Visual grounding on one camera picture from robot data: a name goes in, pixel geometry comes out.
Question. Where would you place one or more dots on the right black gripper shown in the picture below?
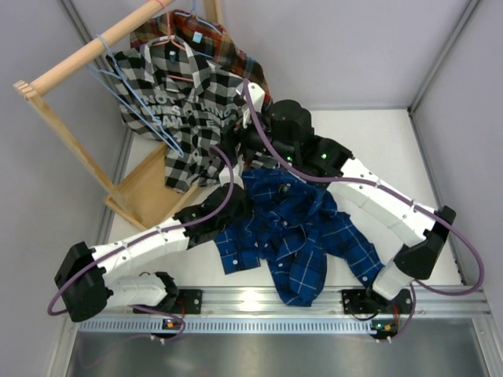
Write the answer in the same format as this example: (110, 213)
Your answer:
(236, 137)

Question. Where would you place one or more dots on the light blue wire hanger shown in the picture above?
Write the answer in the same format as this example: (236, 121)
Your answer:
(155, 126)

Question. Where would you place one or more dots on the blue plaid shirt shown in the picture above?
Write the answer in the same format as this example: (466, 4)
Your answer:
(293, 227)

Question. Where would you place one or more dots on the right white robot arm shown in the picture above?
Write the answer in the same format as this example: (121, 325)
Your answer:
(306, 141)

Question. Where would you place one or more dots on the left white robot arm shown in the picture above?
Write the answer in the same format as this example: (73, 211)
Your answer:
(92, 279)

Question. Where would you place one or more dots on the black white checkered shirt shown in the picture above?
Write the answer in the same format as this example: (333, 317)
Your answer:
(194, 98)

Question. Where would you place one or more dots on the red brown plaid shirt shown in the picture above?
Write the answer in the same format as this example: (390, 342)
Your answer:
(229, 56)

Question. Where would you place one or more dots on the blue hanger under plaid shirt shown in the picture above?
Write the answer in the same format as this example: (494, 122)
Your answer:
(201, 34)

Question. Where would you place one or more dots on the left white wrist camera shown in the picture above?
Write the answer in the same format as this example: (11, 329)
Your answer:
(231, 176)

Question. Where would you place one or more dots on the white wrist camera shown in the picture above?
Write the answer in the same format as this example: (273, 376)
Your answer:
(257, 95)
(231, 176)

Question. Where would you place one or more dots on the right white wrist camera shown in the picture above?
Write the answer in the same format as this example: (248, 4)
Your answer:
(257, 95)

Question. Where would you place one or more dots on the pink wire hanger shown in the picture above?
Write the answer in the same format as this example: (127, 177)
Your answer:
(169, 40)

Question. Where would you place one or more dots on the perforated cable duct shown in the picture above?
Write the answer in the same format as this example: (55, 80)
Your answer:
(282, 326)

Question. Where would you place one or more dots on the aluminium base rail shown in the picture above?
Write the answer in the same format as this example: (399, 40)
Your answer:
(333, 301)

